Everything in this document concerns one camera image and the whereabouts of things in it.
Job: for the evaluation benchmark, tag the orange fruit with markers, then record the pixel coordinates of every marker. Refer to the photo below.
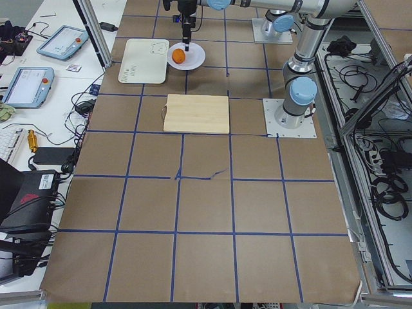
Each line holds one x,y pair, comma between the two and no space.
178,56

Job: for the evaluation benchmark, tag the bamboo cutting board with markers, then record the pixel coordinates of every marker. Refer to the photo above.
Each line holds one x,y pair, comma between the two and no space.
197,114

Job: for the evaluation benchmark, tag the white keyboard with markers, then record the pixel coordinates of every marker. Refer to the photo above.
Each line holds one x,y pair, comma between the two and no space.
11,141

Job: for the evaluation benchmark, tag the lower teach pendant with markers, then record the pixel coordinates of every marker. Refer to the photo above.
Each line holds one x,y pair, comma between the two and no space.
29,87

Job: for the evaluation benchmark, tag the gold metal cylinder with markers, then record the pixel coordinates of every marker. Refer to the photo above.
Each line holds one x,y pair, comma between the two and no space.
32,141

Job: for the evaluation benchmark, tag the black power adapter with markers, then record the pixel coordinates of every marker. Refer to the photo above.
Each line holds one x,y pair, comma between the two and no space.
53,155

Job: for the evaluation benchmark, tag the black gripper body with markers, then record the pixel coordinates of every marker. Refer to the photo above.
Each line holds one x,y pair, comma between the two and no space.
187,9

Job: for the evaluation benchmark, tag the aluminium frame post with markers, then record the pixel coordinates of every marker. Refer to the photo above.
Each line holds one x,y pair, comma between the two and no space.
89,19

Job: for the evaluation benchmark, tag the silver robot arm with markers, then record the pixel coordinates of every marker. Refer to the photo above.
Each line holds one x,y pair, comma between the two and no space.
300,89
282,20

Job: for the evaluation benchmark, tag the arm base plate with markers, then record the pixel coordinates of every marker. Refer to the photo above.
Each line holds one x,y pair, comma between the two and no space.
279,124
265,33

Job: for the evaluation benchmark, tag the white round plate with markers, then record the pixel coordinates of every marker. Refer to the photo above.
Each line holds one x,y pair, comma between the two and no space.
194,57

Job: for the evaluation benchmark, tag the cream bear tray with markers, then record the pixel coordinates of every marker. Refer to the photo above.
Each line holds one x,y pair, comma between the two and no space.
144,61

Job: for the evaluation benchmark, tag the upper teach pendant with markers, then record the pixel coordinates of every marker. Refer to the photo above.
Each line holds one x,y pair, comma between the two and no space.
64,43

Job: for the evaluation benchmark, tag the black computer box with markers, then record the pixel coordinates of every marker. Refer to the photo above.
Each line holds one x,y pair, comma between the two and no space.
26,200

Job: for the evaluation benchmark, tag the teach pendant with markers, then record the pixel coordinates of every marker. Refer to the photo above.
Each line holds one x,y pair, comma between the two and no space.
64,43
29,87

